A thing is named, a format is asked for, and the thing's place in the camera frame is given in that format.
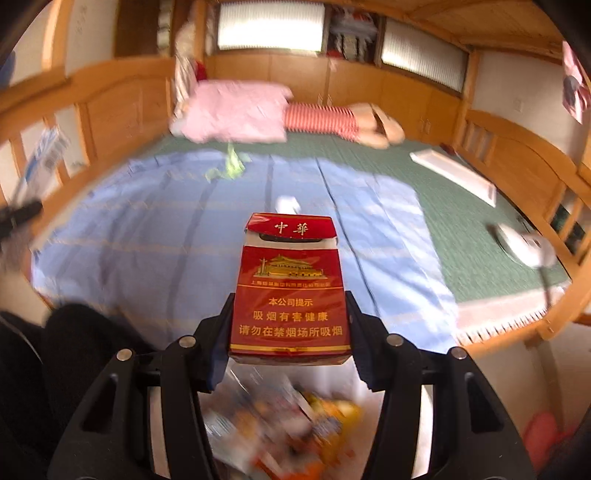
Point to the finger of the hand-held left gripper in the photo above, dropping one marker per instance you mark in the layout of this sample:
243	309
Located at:
23	214

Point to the green crumpled wrapper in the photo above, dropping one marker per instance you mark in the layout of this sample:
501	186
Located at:
231	166

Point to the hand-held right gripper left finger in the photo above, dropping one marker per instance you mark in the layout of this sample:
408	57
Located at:
217	355

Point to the dark wooden wardrobe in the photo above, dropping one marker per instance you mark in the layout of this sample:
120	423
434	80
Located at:
138	27

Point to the pink blanket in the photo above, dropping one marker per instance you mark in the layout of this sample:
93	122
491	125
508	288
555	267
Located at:
231	110

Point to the person's leg in dark pants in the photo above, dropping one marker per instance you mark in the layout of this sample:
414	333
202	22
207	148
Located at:
69	346

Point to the pile of colourful wrappers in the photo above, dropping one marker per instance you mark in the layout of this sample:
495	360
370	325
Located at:
286	429

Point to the white plastic bundles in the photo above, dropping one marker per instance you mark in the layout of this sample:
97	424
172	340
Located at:
166	23

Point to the pink wall poster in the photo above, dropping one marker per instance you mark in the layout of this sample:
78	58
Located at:
575	87

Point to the pink slipper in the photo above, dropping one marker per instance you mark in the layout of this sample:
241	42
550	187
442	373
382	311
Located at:
549	438

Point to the wide frosted glass window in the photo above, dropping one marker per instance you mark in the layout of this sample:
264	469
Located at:
270	27

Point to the white face mask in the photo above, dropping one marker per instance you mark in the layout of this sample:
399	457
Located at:
517	242

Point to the stack of bags on shelf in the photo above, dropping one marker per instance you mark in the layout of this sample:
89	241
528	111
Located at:
353	34

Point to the flat white board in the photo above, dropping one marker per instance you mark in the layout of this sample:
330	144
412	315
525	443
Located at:
452	173

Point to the hanging white cloth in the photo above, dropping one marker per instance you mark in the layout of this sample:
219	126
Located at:
187	69

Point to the wooden wall cabinet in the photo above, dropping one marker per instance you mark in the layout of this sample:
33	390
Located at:
351	83

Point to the light blue checked bed sheet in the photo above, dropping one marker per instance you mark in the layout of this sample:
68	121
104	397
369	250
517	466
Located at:
138	240

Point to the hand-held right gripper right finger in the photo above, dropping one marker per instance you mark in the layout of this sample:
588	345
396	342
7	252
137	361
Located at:
364	353

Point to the narrow frosted glass window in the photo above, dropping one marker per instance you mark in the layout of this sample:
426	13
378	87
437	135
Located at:
425	55

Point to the wooden bunk bed frame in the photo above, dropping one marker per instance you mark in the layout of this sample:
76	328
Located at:
115	106

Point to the white plastic trash bag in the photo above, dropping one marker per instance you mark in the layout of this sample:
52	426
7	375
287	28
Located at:
341	383

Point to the plush doll in striped dress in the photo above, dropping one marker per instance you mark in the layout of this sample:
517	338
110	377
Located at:
323	120

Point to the small white paper scrap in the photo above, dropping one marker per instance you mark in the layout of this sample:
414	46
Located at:
288	204

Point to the blue and white packet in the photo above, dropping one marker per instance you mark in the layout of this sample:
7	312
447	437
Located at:
44	157

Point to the red cigarette box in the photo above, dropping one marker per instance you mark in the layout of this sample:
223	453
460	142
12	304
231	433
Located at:
291	300

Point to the green woven bed mat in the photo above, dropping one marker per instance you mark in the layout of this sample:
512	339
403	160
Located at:
461	221

